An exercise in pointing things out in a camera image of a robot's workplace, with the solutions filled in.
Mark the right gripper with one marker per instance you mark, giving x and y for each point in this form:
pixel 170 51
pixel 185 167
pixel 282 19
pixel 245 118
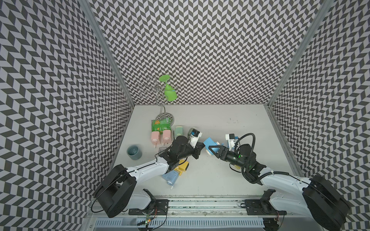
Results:
pixel 222 153

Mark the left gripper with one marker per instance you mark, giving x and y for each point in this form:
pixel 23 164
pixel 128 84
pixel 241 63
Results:
pixel 199 147

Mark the mint green pencil sharpener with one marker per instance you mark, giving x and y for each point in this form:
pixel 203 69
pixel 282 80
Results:
pixel 179 131

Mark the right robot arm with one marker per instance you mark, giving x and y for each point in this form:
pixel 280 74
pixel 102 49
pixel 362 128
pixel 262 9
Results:
pixel 314 197

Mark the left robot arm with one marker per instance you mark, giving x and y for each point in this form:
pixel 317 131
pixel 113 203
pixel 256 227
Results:
pixel 116 192

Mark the yellow pencil sharpener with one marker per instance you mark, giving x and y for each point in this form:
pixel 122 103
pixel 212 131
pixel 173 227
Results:
pixel 182 168

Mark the grey transparent tray left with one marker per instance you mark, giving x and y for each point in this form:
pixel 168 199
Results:
pixel 162 149

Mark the light blue pencil sharpener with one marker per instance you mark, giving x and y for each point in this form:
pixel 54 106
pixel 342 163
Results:
pixel 171 177

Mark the green snack packet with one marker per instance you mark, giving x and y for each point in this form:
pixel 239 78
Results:
pixel 161 124

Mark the teal ceramic cup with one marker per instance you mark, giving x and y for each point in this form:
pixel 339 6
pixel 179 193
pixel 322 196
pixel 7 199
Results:
pixel 134 152

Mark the green plastic cup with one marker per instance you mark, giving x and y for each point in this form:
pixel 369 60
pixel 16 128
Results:
pixel 169 92

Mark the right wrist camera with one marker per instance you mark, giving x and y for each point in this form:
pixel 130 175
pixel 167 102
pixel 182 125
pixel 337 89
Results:
pixel 231 141

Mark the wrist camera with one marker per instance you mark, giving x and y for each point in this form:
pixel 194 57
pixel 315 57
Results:
pixel 194 139
pixel 231 141

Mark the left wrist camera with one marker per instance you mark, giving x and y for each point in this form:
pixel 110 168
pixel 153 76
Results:
pixel 194 139

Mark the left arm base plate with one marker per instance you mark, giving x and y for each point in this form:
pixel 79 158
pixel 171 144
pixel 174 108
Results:
pixel 159 207

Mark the aluminium front rail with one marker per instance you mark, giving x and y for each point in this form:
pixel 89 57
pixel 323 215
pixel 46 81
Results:
pixel 230 205

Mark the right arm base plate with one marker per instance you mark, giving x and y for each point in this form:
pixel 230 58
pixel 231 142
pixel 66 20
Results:
pixel 259 207

